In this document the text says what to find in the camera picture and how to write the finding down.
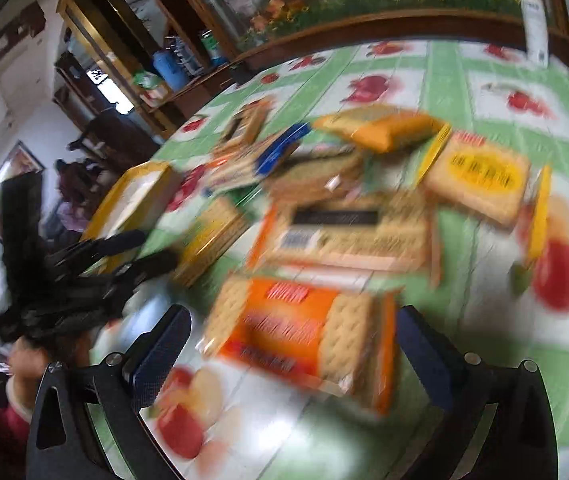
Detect yellow white storage tray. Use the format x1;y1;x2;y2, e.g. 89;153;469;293
82;160;182;240

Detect yellow green label cracker pack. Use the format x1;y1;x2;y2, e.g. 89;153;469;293
172;195;250;288

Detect long blue end cracker pack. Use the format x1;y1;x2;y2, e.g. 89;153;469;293
204;122;312;194

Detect barcode cracker pack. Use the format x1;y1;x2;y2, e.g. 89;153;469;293
212;96;274;155

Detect orange label cracker pack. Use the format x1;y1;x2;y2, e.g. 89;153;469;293
198;274;399;416

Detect brown text cracker pack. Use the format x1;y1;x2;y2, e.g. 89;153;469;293
245;190;442;287

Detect orange yellow snack bag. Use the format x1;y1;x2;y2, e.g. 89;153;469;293
313;104;446;154

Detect operator left hand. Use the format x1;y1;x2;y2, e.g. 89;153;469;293
9;333;92;410

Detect seated person in background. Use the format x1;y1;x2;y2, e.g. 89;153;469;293
53;159;109;233

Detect dark wooden chair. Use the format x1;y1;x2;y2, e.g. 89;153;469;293
68;108;161;174

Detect green snack bag on shelf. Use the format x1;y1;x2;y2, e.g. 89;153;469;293
134;70;163;90

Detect green fruit pattern tablecloth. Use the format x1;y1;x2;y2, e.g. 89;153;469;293
158;40;569;479

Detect blue water jug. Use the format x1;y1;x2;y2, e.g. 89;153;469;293
153;50;189;92

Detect square yellow label cracker pack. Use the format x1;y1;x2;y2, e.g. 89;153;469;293
413;121;554;261

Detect white spray bottle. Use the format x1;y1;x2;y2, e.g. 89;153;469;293
520;0;549;68

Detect framed wall picture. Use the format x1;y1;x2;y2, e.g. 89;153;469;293
0;141;45;243

